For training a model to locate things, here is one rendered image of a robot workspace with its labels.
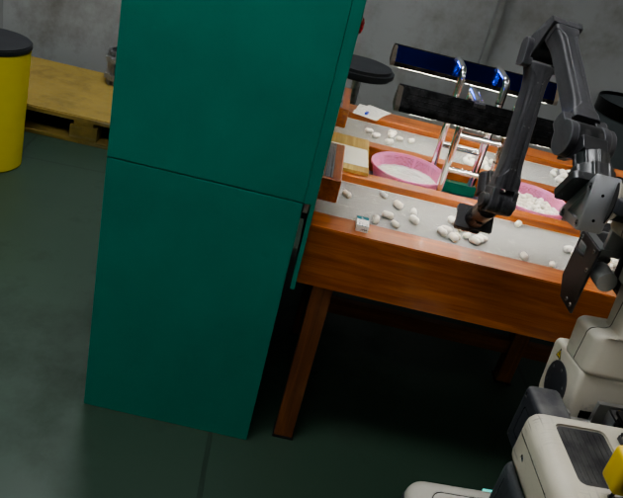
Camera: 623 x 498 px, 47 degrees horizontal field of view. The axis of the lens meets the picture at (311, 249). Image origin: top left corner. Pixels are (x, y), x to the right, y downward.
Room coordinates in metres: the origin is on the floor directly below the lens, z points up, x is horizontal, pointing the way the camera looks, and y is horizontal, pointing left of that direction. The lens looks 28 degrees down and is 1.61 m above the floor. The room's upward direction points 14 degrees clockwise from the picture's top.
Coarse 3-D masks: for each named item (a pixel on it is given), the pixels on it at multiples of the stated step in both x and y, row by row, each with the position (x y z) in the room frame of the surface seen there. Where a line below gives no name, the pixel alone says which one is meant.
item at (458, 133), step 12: (468, 96) 2.22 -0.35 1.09; (480, 96) 2.11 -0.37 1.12; (480, 108) 2.06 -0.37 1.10; (456, 132) 2.22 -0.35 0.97; (456, 144) 2.22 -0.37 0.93; (492, 144) 2.23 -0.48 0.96; (444, 168) 2.22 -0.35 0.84; (456, 168) 2.23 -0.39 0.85; (492, 168) 2.23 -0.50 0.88; (444, 180) 2.22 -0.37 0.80
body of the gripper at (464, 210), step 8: (464, 208) 1.80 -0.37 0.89; (456, 216) 1.79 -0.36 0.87; (464, 216) 1.79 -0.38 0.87; (472, 216) 1.74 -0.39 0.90; (456, 224) 1.77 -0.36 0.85; (464, 224) 1.78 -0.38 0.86; (472, 224) 1.76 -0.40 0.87; (480, 224) 1.75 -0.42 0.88; (488, 224) 1.79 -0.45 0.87; (488, 232) 1.78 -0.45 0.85
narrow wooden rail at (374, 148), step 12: (372, 144) 2.50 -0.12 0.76; (384, 156) 2.48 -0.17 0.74; (420, 156) 2.51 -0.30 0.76; (372, 168) 2.48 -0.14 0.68; (420, 168) 2.49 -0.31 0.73; (468, 168) 2.51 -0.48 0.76; (456, 180) 2.49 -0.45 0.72; (528, 180) 2.55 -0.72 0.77; (540, 192) 2.50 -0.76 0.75; (552, 192) 2.50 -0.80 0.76
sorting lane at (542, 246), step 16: (352, 192) 2.08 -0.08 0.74; (368, 192) 2.11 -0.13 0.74; (320, 208) 1.90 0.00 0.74; (336, 208) 1.93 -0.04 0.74; (352, 208) 1.95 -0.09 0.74; (368, 208) 1.98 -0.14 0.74; (384, 208) 2.01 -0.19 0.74; (416, 208) 2.08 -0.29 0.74; (432, 208) 2.11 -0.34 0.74; (448, 208) 2.14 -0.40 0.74; (384, 224) 1.90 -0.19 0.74; (400, 224) 1.93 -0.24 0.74; (416, 224) 1.96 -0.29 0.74; (432, 224) 1.99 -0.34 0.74; (448, 224) 2.02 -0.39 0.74; (496, 224) 2.12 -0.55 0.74; (512, 224) 2.15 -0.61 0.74; (448, 240) 1.91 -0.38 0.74; (464, 240) 1.93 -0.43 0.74; (496, 240) 1.99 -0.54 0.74; (512, 240) 2.02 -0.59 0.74; (528, 240) 2.05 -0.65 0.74; (544, 240) 2.09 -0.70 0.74; (560, 240) 2.12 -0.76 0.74; (576, 240) 2.15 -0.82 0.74; (512, 256) 1.91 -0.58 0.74; (528, 256) 1.94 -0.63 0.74; (544, 256) 1.97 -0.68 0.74; (560, 256) 2.00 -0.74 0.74
